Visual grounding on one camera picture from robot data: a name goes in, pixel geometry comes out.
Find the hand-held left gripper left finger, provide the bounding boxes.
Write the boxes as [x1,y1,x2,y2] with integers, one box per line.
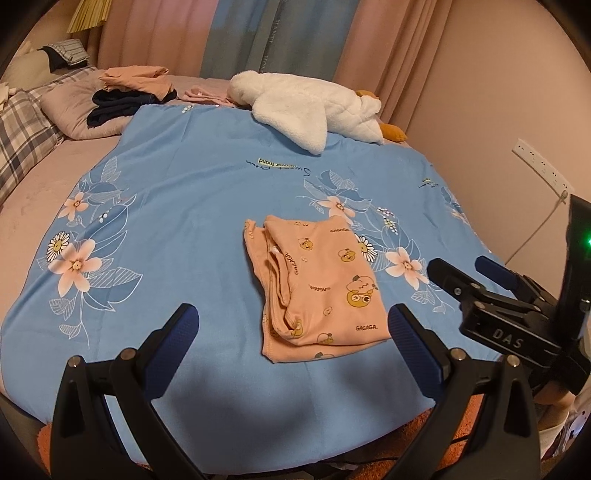
[50,303,208,480]

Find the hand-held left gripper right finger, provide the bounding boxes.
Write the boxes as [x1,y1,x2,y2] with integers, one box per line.
[383,303,541,480]

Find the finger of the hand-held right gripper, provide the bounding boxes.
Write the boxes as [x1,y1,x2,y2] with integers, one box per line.
[427,258,491,308]
[475,256,556,308]

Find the orange printed baby romper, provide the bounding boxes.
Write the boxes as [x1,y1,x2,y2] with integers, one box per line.
[243,213,389,363]

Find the person's right forearm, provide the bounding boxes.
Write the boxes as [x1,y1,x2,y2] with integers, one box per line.
[536,383,583,419]

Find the dark navy clothes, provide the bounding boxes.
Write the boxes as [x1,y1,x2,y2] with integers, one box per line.
[87,88,179,129]

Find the folded peach clothes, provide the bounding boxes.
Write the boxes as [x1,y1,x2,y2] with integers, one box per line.
[99,65,177,103]

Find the blue floral blanket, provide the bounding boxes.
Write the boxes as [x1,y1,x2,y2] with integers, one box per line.
[0,104,491,463]

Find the bed with pink sheet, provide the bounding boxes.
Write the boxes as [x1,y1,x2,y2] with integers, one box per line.
[0,69,462,416]

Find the folded pink garment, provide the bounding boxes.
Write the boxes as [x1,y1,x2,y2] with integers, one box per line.
[178,84,237,108]

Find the white goose plush toy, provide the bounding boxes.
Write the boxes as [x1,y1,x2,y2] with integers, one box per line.
[228,70,408,156]

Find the pink curtain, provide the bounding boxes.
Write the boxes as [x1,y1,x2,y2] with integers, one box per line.
[97,0,223,80]
[332,0,454,140]

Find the grey pillow with plaid edge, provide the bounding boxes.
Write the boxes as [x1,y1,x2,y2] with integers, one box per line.
[41,67,136,140]

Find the striped folded cloth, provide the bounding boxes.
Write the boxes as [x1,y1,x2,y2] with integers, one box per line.
[39,39,91,66]

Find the blue curtain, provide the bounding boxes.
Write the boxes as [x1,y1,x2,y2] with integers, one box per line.
[198,0,362,89]

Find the beige cushion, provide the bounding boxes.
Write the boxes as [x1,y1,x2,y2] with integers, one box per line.
[2,48,52,92]

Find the yellow pleated lampshade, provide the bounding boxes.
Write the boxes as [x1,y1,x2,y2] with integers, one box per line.
[67,0,110,34]

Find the white power cable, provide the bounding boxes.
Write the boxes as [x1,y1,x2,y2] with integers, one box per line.
[507,190,570,266]

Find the white wall socket strip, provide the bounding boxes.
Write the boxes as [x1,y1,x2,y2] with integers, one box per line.
[512,137,576,195]

